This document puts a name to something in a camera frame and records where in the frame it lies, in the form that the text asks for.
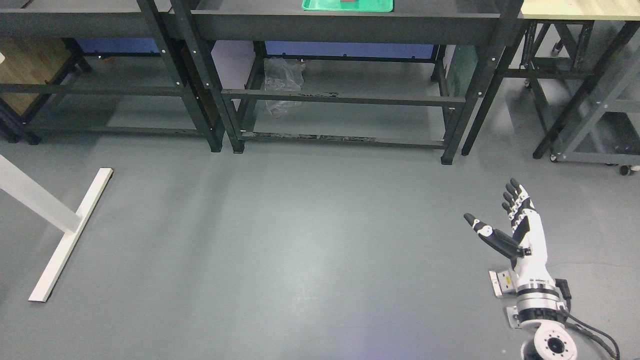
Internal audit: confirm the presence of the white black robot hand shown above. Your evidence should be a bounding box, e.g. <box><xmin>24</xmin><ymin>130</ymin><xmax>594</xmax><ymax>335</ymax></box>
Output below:
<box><xmin>463</xmin><ymin>178</ymin><xmax>555</xmax><ymax>287</ymax></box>

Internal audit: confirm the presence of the green plastic tray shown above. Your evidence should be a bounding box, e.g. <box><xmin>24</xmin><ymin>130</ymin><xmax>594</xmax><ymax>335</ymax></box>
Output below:
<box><xmin>301</xmin><ymin>0</ymin><xmax>394</xmax><ymax>13</ymax></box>

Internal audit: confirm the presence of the black metal left shelf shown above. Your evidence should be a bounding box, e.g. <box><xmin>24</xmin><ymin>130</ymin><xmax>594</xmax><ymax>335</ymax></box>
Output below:
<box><xmin>1</xmin><ymin>0</ymin><xmax>224</xmax><ymax>152</ymax></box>

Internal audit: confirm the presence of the grey metal cart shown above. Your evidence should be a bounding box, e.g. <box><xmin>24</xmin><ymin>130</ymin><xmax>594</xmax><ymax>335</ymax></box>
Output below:
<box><xmin>550</xmin><ymin>48</ymin><xmax>640</xmax><ymax>176</ymax></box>

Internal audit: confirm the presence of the wooden top cart right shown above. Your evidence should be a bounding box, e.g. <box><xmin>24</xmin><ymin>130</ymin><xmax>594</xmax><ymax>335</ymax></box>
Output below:
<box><xmin>461</xmin><ymin>0</ymin><xmax>640</xmax><ymax>160</ymax></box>

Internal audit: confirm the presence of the clear plastic bag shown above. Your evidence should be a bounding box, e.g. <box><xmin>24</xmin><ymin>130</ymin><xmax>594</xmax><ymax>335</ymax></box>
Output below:
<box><xmin>263</xmin><ymin>57</ymin><xmax>306</xmax><ymax>118</ymax></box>

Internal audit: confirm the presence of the white desk leg foot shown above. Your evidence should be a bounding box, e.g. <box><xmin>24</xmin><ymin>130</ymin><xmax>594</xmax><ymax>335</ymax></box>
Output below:
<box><xmin>0</xmin><ymin>156</ymin><xmax>114</xmax><ymax>303</ymax></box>

